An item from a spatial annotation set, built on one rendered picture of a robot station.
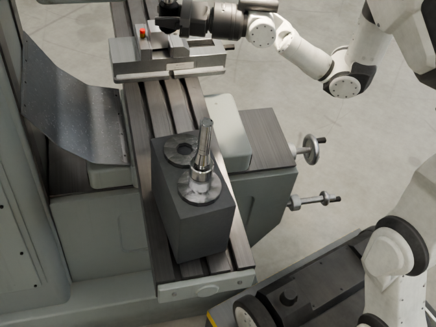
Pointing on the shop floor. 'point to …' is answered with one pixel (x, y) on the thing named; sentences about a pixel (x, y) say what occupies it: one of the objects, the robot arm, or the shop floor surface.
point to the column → (24, 192)
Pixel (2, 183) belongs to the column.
